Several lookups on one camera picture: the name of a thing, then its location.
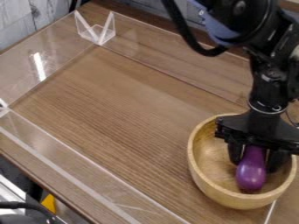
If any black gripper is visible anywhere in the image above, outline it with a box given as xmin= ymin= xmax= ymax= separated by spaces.
xmin=215 ymin=109 xmax=299 ymax=173

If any purple toy eggplant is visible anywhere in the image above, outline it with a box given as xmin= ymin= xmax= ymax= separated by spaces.
xmin=236 ymin=145 xmax=267 ymax=193

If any light wooden bowl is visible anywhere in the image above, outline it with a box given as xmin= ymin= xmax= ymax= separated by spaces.
xmin=187 ymin=116 xmax=298 ymax=210

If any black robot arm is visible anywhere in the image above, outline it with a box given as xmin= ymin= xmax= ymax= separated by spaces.
xmin=191 ymin=0 xmax=299 ymax=172

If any black cable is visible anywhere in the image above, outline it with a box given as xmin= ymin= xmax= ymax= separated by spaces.
xmin=160 ymin=0 xmax=231 ymax=58

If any clear acrylic wall panel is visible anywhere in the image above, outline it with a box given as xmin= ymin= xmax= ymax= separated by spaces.
xmin=0 ymin=104 xmax=189 ymax=224

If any clear acrylic corner bracket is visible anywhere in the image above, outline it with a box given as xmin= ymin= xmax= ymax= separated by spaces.
xmin=73 ymin=11 xmax=116 ymax=46

